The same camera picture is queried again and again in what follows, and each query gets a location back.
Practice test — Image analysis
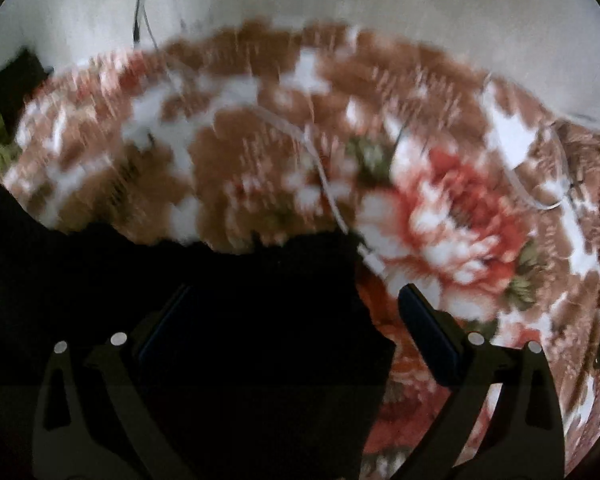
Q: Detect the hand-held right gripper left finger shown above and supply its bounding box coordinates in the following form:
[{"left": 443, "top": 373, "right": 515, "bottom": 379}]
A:
[{"left": 32, "top": 284, "right": 196, "bottom": 480}]

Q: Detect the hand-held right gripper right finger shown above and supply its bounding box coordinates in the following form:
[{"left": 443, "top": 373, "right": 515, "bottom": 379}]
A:
[{"left": 397, "top": 284, "right": 566, "bottom": 480}]

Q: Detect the blue and black jacket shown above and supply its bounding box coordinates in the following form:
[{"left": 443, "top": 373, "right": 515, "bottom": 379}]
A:
[{"left": 0, "top": 180, "right": 396, "bottom": 480}]

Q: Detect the floral blanket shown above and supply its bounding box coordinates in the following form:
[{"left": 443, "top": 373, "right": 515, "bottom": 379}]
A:
[{"left": 2, "top": 17, "right": 600, "bottom": 480}]

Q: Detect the black cloth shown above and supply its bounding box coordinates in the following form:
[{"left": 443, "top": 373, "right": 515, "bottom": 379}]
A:
[{"left": 0, "top": 47, "right": 53, "bottom": 126}]

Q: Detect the white charging cable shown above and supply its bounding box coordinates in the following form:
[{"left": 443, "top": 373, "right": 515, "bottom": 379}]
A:
[{"left": 145, "top": 45, "right": 386, "bottom": 276}]

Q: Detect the black power cable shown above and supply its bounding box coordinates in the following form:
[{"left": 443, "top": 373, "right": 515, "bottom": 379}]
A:
[{"left": 130, "top": 0, "right": 153, "bottom": 43}]

